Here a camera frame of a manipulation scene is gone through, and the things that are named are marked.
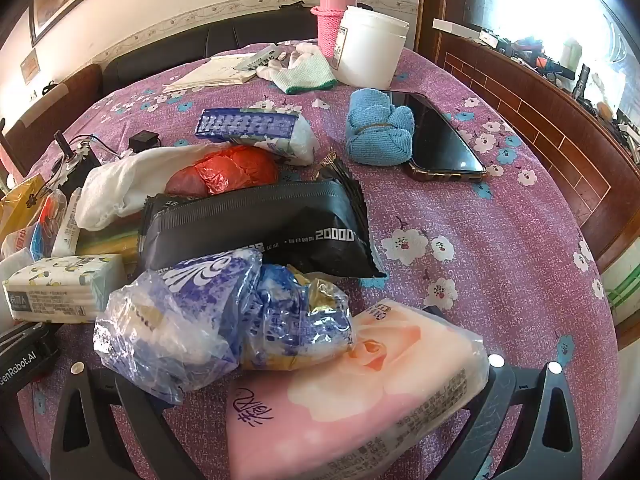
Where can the white plastic bag red print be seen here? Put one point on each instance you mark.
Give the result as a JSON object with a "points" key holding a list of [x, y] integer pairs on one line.
{"points": [[17, 255]]}

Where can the blue yellow plastic pack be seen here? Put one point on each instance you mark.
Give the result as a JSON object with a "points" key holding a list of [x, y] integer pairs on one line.
{"points": [[300, 320]]}

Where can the blue floral tissue pack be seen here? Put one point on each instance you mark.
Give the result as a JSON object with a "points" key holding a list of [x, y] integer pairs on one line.
{"points": [[245, 125]]}

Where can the white tube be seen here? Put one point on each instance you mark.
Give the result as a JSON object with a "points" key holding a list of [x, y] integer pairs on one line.
{"points": [[67, 225]]}

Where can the blue towel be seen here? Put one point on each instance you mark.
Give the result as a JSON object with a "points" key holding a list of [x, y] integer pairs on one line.
{"points": [[375, 125]]}

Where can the yellow green pack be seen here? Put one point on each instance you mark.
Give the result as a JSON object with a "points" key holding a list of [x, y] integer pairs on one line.
{"points": [[107, 245]]}

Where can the flat white box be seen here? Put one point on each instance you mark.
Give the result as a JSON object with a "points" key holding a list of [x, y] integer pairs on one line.
{"points": [[455, 27]]}

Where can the white plastic jar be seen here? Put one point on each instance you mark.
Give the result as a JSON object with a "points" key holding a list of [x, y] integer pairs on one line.
{"points": [[370, 45]]}

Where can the black foil packet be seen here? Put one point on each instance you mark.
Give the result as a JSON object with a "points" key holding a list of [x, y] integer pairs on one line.
{"points": [[250, 225]]}

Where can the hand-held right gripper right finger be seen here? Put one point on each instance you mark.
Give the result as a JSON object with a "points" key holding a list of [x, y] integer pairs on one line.
{"points": [[487, 410]]}

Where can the small wall plaque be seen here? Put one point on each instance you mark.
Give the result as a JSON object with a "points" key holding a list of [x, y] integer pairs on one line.
{"points": [[30, 66]]}

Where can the brown armchair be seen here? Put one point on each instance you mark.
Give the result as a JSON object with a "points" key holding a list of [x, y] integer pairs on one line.
{"points": [[50, 105]]}

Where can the blister pack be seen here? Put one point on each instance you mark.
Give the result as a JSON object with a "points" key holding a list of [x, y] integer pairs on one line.
{"points": [[260, 60]]}

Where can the stack of papers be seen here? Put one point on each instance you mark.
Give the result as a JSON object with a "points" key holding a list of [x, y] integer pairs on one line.
{"points": [[215, 72]]}

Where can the yellow tray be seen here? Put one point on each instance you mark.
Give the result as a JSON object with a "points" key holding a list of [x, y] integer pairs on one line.
{"points": [[20, 205]]}

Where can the black smartphone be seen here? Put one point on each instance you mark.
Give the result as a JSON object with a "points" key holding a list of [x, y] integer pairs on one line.
{"points": [[440, 135]]}

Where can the white glove with green cuff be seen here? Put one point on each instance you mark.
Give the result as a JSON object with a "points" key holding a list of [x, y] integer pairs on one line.
{"points": [[305, 75]]}

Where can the black flashlight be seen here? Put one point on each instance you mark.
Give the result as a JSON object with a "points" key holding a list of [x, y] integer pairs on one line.
{"points": [[581, 82]]}

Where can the black suitcase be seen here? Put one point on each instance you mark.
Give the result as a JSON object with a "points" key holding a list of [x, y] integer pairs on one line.
{"points": [[200, 40]]}

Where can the blue white tissue pack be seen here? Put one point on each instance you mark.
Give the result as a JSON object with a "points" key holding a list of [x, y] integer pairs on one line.
{"points": [[175, 310]]}

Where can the pink tissue pack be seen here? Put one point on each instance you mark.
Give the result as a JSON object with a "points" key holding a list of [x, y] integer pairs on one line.
{"points": [[350, 400]]}

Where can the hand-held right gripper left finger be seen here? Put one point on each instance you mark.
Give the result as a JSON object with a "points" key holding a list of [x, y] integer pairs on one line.
{"points": [[145, 430]]}

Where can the pink thermos with knitted sleeve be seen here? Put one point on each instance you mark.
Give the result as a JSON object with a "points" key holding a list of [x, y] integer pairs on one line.
{"points": [[331, 20]]}

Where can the wooden framed window partition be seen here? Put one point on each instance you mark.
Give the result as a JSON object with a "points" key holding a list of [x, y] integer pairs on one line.
{"points": [[550, 125]]}

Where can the lemon print tissue pack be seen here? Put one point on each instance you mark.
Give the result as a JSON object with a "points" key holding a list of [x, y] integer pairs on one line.
{"points": [[60, 285]]}

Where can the small black adapter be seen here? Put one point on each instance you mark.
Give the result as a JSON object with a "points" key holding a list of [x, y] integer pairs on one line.
{"points": [[144, 142]]}

